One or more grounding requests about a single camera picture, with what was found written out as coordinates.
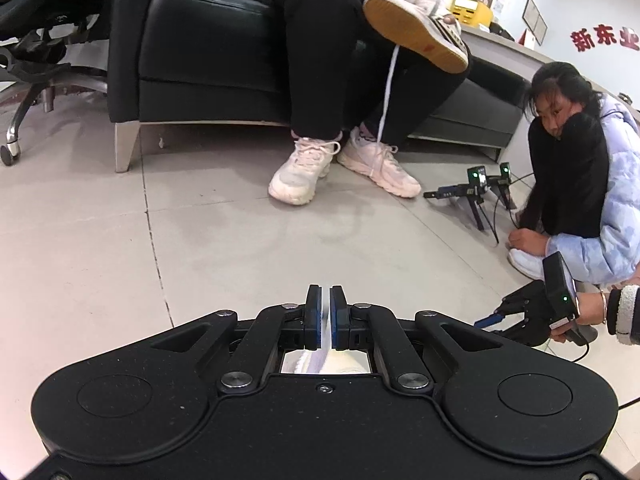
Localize white shoelace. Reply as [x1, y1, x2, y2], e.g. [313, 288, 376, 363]
[294, 286, 374, 375]

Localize operator right hand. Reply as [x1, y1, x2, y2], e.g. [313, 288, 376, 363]
[550, 292, 608, 342]

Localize crouching person blue jacket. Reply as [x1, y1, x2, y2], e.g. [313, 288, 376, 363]
[508, 62, 639, 285]

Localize pink chunky sneaker right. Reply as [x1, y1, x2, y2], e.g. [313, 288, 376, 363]
[337, 128, 422, 200]

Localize seated person black trousers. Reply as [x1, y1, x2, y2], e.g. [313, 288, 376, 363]
[264, 0, 471, 148]

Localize tan soled raised sneaker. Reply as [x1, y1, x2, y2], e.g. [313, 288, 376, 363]
[363, 0, 469, 74]

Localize black leather sofa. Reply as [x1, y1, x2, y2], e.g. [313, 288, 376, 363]
[107, 0, 532, 175]

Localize yellow box on counter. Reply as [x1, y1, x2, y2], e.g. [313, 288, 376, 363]
[448, 0, 494, 30]

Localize black office chair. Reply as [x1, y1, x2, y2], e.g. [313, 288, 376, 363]
[1, 0, 112, 167]

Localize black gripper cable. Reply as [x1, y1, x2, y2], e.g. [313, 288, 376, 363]
[549, 328, 640, 411]

